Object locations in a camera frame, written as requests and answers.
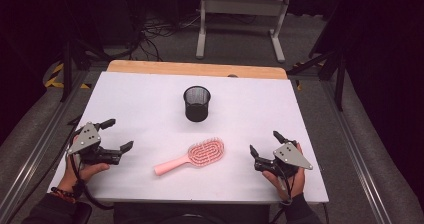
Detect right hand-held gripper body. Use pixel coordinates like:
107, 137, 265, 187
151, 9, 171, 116
253, 141, 314, 179

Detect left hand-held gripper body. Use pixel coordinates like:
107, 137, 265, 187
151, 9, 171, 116
66, 121, 123, 167

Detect pink hairbrush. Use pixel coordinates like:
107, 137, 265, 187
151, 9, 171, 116
153, 137, 226, 177

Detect black mesh pen holder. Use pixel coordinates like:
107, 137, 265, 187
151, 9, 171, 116
182, 85, 212, 123

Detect person's right hand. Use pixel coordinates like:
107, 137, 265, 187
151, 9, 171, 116
261, 142, 306, 202

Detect person's left hand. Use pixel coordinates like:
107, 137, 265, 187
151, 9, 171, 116
57, 134, 111, 194

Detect black metal stand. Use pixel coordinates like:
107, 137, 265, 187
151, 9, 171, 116
59, 38, 113, 104
287, 48, 347, 112

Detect yellow black hazard tape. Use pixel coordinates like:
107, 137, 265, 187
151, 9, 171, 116
44, 62, 92, 90

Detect person's lap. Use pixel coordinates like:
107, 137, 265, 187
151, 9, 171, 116
112, 202, 272, 224

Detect wooden table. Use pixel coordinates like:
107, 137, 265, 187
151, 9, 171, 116
106, 59, 289, 81

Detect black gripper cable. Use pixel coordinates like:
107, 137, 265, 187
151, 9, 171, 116
67, 150, 116, 211
268, 167, 298, 224

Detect aluminium floor rail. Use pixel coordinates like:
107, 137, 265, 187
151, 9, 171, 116
320, 79, 394, 224
0, 71, 90, 220

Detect beaded bracelet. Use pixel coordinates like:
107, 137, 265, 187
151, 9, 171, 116
50, 186, 77, 204

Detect black floor cables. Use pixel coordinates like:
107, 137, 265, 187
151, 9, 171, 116
131, 12, 204, 62

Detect white metal desk frame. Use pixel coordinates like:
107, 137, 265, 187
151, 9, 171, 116
195, 0, 292, 64

